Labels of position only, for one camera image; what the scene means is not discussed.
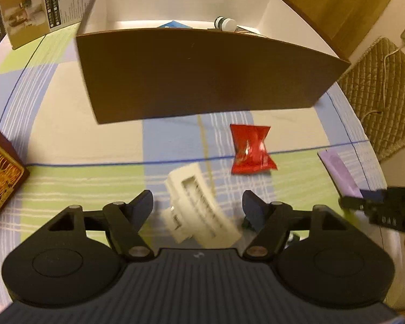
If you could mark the wooden door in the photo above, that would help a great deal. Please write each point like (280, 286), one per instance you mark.
(341, 6)

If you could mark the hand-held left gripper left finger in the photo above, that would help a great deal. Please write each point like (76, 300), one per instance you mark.
(140, 207)

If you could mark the quilted olive cushion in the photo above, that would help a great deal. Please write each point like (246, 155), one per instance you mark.
(384, 91)

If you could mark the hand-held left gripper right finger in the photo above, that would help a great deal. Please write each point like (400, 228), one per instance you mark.
(254, 209)

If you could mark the red snack packet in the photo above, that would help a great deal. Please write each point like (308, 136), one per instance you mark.
(251, 152)

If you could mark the blue cream tube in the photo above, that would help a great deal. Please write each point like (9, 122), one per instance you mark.
(173, 24)

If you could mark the printed product box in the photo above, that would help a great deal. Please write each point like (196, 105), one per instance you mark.
(44, 3)

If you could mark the brown cardboard box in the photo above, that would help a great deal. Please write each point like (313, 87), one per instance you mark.
(189, 74)

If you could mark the small white bottle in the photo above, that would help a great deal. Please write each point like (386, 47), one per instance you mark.
(227, 24)

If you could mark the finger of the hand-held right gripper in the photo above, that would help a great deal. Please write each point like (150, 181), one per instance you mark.
(373, 195)
(354, 202)

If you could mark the purple tube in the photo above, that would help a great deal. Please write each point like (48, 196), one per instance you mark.
(341, 172)

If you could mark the checked tablecloth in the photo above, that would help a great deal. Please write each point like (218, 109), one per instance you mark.
(87, 148)

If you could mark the red gold-printed gift box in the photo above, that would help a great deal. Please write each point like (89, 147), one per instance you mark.
(0, 182)

